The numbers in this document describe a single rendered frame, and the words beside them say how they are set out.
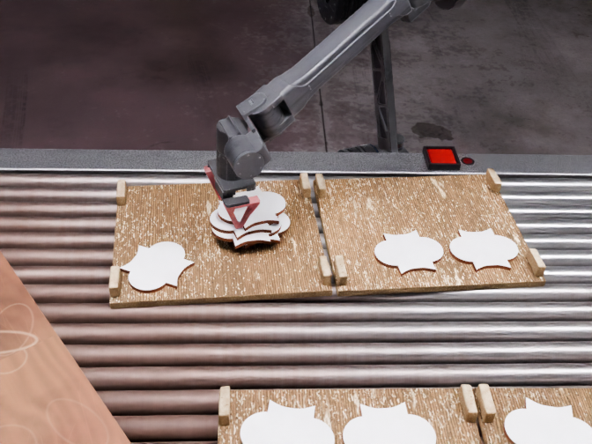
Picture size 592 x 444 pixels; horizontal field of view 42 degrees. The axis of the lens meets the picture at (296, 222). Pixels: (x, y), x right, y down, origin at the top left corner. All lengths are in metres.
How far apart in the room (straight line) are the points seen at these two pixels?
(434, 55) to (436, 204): 2.74
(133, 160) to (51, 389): 0.76
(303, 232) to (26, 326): 0.59
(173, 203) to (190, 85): 2.33
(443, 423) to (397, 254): 0.39
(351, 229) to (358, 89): 2.42
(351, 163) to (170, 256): 0.53
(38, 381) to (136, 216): 0.52
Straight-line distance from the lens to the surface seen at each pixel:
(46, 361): 1.22
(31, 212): 1.70
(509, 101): 4.06
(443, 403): 1.30
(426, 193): 1.71
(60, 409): 1.16
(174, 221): 1.58
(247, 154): 1.32
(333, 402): 1.27
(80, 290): 1.49
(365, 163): 1.81
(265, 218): 1.50
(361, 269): 1.49
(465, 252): 1.56
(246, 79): 3.98
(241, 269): 1.47
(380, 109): 2.82
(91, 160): 1.81
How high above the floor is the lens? 1.95
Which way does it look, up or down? 40 degrees down
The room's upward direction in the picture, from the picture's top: 4 degrees clockwise
